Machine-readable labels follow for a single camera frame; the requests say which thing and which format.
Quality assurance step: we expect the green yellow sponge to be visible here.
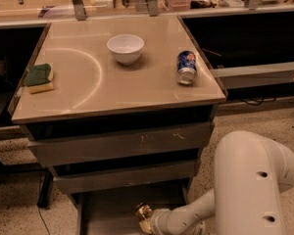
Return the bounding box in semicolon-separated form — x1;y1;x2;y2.
24;64;54;94

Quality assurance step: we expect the top grey drawer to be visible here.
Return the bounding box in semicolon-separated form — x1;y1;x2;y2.
28;122;214;166

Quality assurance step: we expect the grey drawer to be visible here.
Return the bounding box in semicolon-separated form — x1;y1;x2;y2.
54;160;199;194
28;122;214;166

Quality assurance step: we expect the grey drawer cabinet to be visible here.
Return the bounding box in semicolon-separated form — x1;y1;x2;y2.
7;15;228;235

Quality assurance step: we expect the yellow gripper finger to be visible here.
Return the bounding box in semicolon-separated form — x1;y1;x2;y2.
139;220;153;235

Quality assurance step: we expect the grey side shelf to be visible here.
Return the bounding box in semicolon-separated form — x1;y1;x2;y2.
211;62;294;89

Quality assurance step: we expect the middle grey drawer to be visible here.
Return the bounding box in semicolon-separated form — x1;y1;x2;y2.
54;160;199;194

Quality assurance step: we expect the blue soda can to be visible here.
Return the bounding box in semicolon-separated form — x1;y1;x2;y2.
176;51;197;85

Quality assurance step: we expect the white bowl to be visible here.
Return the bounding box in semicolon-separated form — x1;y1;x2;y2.
107;34;144;65

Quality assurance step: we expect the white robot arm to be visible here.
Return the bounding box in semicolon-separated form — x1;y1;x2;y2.
136;131;294;235

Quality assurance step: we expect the open bottom drawer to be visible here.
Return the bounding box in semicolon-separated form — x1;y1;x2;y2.
76;180;188;235

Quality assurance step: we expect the black table leg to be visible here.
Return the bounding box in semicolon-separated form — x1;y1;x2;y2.
37;170;53;209

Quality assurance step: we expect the black floor cable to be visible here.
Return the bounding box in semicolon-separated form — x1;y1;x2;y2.
37;171;52;235

